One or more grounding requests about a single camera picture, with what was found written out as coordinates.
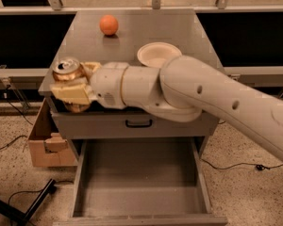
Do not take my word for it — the orange fruit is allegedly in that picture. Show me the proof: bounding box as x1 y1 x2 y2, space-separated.
99 15 119 36

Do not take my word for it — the metal rail frame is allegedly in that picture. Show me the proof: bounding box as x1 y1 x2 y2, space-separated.
0 0 283 111

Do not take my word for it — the white paper bowl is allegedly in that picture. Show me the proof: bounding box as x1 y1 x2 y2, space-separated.
137 42 182 68

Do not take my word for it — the grey top drawer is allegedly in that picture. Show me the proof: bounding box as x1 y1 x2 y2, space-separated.
53 111 219 139

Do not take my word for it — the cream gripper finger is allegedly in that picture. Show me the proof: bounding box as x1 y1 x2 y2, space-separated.
50 84 93 105
81 61 102 79

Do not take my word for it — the black drawer handle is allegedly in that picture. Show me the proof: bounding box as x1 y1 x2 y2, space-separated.
125 120 153 129

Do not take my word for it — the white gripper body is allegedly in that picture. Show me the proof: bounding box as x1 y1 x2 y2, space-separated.
90 62 129 109

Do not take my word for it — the grey drawer cabinet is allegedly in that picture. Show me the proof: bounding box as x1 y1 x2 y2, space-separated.
40 8 224 155

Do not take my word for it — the orange soda can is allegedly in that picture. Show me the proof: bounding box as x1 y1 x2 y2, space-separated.
50 57 91 113

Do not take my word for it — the black floor cable left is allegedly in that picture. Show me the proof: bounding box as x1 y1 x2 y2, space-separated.
0 134 28 152

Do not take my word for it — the black floor cable right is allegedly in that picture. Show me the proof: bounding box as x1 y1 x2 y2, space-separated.
201 158 283 171

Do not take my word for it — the black floor cable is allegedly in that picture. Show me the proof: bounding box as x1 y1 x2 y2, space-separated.
201 158 283 171
0 134 28 152

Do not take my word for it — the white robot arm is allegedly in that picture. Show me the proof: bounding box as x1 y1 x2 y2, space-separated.
50 56 283 162

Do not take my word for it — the black metal stand leg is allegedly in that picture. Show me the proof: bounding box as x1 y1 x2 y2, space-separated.
0 179 57 226

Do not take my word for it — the cardboard box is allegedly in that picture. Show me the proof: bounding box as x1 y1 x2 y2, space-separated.
27 101 77 168

